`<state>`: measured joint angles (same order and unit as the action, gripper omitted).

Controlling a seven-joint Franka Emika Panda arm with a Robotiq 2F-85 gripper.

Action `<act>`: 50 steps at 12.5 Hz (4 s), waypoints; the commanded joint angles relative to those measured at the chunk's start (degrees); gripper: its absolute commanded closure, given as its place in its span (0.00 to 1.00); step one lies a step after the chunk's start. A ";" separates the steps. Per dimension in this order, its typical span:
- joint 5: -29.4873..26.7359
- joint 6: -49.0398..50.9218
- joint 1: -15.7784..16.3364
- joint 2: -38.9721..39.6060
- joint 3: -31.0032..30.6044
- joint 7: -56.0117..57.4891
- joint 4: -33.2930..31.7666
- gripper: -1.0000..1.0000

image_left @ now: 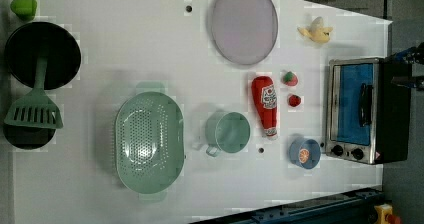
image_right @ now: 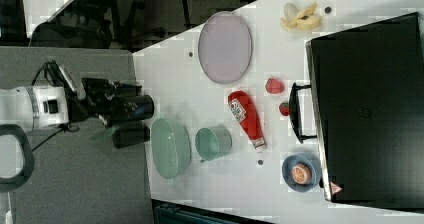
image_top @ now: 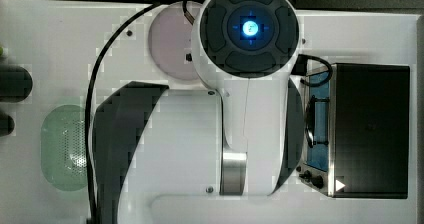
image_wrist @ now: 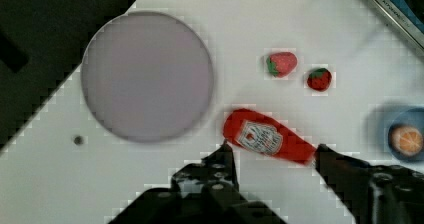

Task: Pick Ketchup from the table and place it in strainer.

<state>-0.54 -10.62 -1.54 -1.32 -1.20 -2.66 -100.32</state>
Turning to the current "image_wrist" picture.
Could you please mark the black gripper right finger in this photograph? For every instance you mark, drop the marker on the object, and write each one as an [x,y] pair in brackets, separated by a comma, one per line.
[373,194]

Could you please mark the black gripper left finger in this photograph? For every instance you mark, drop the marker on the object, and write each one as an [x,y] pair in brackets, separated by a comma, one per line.
[200,193]

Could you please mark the red ketchup bottle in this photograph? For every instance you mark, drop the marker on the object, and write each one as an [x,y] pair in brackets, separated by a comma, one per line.
[262,134]

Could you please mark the toy orange slice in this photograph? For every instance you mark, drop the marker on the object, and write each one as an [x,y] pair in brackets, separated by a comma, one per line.
[406,140]

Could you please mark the dark red toy strawberry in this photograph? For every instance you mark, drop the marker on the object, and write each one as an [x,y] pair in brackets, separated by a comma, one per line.
[319,79]

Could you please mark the grey round plate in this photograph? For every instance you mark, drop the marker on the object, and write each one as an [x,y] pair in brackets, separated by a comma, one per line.
[147,77]

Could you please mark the light red toy strawberry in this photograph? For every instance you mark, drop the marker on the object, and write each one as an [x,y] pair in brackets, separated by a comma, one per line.
[281,64]

